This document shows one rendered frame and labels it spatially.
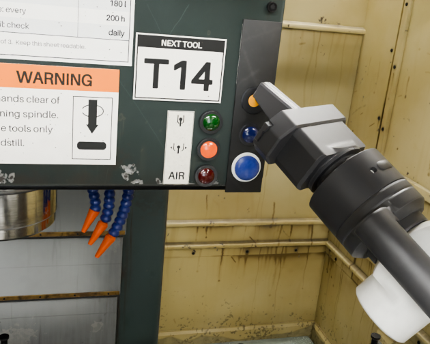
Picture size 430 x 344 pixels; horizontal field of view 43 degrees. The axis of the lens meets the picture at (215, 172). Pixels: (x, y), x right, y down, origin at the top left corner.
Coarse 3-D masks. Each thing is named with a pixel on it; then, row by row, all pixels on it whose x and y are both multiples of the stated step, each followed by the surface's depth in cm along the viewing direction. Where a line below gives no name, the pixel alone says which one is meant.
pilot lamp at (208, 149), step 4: (204, 144) 63; (208, 144) 63; (212, 144) 63; (204, 148) 63; (208, 148) 63; (212, 148) 63; (216, 148) 63; (204, 152) 63; (208, 152) 63; (212, 152) 63; (204, 156) 63; (208, 156) 63; (212, 156) 64
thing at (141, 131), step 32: (160, 0) 57; (192, 0) 58; (224, 0) 59; (256, 0) 60; (160, 32) 58; (192, 32) 59; (224, 32) 60; (32, 64) 56; (64, 64) 57; (96, 64) 57; (128, 96) 59; (224, 96) 62; (128, 128) 60; (160, 128) 61; (224, 128) 63; (128, 160) 62; (160, 160) 63; (192, 160) 64; (224, 160) 65
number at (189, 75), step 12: (180, 60) 59; (192, 60) 60; (204, 60) 60; (216, 60) 60; (180, 72) 60; (192, 72) 60; (204, 72) 60; (216, 72) 61; (168, 84) 60; (180, 84) 60; (192, 84) 61; (204, 84) 61
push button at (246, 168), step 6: (246, 156) 64; (252, 156) 65; (240, 162) 64; (246, 162) 64; (252, 162) 65; (258, 162) 65; (240, 168) 64; (246, 168) 65; (252, 168) 65; (258, 168) 65; (240, 174) 65; (246, 174) 65; (252, 174) 65
